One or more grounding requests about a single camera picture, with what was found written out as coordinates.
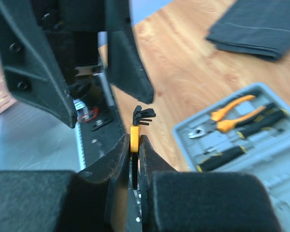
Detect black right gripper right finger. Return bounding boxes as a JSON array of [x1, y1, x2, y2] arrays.
[[139, 135, 176, 232]]

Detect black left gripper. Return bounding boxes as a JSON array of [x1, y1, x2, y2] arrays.
[[0, 0, 154, 128]]

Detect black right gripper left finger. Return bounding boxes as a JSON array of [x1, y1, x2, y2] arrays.
[[78, 134, 130, 232]]

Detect orange black hex key set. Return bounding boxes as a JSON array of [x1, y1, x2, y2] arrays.
[[130, 105, 156, 189]]

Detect black yellow slim screwdriver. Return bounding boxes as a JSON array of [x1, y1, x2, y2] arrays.
[[197, 130, 283, 173]]

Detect orange black pliers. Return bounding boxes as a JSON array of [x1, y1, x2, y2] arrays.
[[188, 94, 276, 140]]

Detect black yellow thick screwdriver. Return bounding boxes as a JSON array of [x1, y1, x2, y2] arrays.
[[237, 108, 289, 140]]

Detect grey plastic tool case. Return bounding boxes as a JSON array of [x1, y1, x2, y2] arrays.
[[173, 83, 290, 219]]

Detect dark grey checked cloth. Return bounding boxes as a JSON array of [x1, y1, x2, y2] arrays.
[[206, 0, 290, 62]]

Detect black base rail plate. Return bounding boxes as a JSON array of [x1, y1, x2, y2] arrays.
[[73, 72, 129, 172]]

